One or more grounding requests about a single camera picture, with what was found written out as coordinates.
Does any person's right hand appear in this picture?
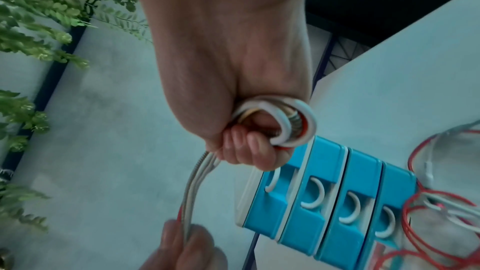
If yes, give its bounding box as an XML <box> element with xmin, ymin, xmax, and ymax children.
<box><xmin>124</xmin><ymin>0</ymin><xmax>314</xmax><ymax>172</ymax></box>

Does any white charging cable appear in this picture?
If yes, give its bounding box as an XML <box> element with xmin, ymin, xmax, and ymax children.
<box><xmin>184</xmin><ymin>95</ymin><xmax>318</xmax><ymax>243</ymax></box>

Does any grey braided cable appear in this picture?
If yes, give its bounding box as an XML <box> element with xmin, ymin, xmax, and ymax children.
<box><xmin>179</xmin><ymin>108</ymin><xmax>305</xmax><ymax>241</ymax></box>

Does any blue wire grid rack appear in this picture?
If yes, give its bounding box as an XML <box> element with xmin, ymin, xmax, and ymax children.
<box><xmin>310</xmin><ymin>32</ymin><xmax>374</xmax><ymax>92</ymax></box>

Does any person's left hand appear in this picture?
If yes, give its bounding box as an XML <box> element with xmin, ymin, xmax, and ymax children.
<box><xmin>138</xmin><ymin>219</ymin><xmax>230</xmax><ymax>270</ymax></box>

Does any green fern plant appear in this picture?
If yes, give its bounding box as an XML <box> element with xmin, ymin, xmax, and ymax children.
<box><xmin>0</xmin><ymin>0</ymin><xmax>153</xmax><ymax>236</ymax></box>

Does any white cable with connector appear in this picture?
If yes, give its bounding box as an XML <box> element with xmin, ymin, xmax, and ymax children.
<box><xmin>421</xmin><ymin>136</ymin><xmax>480</xmax><ymax>230</ymax></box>

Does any blue white cable organizer box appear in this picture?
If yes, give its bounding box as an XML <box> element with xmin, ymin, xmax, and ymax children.
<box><xmin>369</xmin><ymin>161</ymin><xmax>419</xmax><ymax>253</ymax></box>
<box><xmin>234</xmin><ymin>137</ymin><xmax>317</xmax><ymax>239</ymax></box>
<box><xmin>278</xmin><ymin>136</ymin><xmax>350</xmax><ymax>255</ymax></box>
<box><xmin>314</xmin><ymin>147</ymin><xmax>384</xmax><ymax>267</ymax></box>

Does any dark blue metal frame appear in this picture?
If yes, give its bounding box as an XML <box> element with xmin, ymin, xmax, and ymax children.
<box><xmin>20</xmin><ymin>0</ymin><xmax>126</xmax><ymax>133</ymax></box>

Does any long red cable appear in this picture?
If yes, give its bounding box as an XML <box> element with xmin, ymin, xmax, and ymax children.
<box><xmin>371</xmin><ymin>128</ymin><xmax>480</xmax><ymax>270</ymax></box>

